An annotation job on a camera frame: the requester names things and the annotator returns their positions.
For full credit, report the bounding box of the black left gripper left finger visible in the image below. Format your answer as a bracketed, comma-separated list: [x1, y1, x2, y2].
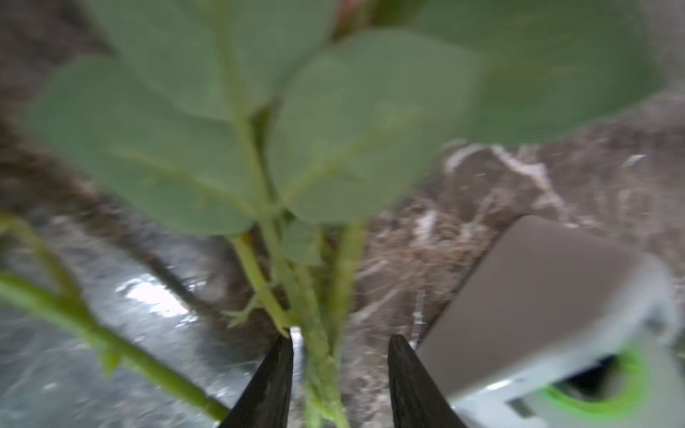
[219, 336, 294, 428]

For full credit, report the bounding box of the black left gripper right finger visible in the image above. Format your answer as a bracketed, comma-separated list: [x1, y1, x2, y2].
[387, 335, 467, 428]

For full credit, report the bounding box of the green core tape roll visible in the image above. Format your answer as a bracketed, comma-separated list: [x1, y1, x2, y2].
[540, 346, 649, 419]

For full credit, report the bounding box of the pink artificial flower bouquet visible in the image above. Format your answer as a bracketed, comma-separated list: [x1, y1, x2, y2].
[18, 1, 665, 427]

